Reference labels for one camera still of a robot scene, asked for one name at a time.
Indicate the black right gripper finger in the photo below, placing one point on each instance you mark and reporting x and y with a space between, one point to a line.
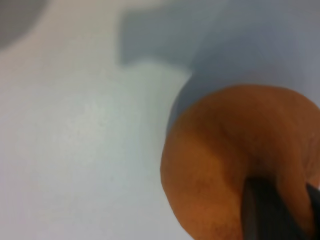
275 212

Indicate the orange fruit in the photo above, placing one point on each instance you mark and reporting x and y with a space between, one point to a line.
212 162

